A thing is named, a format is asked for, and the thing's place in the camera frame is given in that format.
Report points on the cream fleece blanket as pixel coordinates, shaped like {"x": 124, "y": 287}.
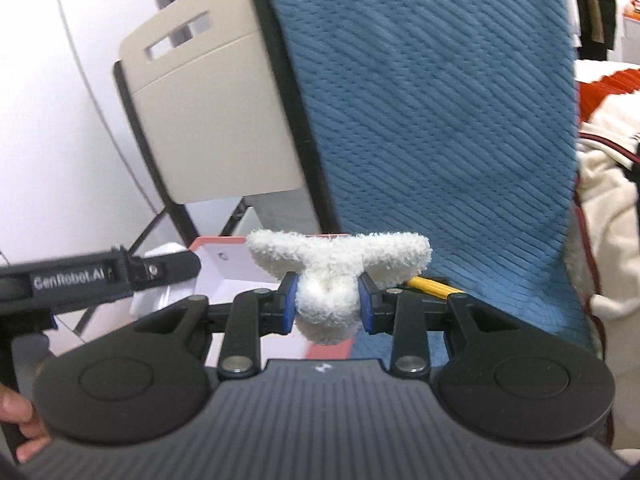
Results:
{"x": 610, "y": 220}

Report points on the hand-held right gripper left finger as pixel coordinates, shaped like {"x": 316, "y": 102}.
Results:
{"x": 289, "y": 305}

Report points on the blue quilted chair cushion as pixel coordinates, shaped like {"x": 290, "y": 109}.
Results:
{"x": 425, "y": 110}

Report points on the row of hanging clothes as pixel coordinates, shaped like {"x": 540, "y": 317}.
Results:
{"x": 592, "y": 0}

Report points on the person's left hand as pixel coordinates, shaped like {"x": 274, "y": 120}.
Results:
{"x": 25, "y": 430}

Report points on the white plush toy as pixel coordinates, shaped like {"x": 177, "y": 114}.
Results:
{"x": 330, "y": 270}

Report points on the red white black blanket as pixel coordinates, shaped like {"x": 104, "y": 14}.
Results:
{"x": 607, "y": 87}

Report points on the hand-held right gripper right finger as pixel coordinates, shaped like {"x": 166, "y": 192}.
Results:
{"x": 365, "y": 305}

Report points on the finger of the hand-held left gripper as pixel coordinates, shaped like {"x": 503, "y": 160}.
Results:
{"x": 165, "y": 267}

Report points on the pink cardboard box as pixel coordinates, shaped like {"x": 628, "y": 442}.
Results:
{"x": 230, "y": 267}

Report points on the beige folding chair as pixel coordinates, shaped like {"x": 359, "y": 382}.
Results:
{"x": 210, "y": 110}

